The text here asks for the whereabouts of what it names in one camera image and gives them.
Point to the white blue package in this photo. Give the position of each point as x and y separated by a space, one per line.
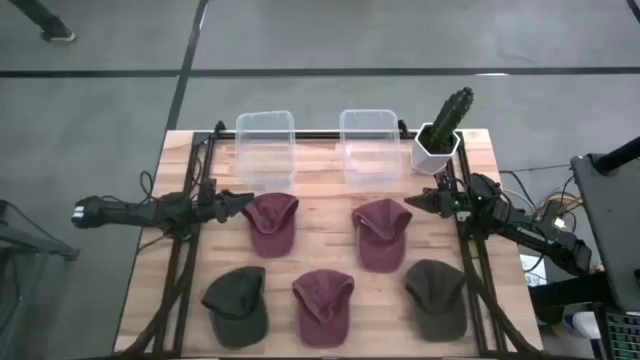
582 325

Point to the green cactus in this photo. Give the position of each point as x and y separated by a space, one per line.
452 115

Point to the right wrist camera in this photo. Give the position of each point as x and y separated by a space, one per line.
442 182

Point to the white paper sheet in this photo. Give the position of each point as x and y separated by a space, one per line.
534 270

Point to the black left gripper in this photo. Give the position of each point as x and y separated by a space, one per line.
214 206

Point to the white hexagonal plant pot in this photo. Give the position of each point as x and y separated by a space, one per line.
425 160

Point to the black metal stand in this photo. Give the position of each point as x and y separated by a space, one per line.
30 245

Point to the clear plastic container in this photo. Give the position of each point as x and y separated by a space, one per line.
370 150
265 150

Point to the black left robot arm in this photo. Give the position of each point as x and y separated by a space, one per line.
130 212

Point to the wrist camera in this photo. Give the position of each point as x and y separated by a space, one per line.
208 189
442 182

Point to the dark green baseball cap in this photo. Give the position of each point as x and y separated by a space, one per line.
235 310
435 305

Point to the black keyboard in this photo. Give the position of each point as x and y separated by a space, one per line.
622 340

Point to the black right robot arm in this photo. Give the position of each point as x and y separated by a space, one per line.
540 235

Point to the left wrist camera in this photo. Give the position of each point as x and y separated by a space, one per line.
208 189

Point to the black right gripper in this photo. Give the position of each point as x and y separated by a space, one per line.
456 204

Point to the person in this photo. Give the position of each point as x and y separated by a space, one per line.
40 17

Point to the maroon baseball cap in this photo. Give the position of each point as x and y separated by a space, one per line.
382 245
272 235
322 320

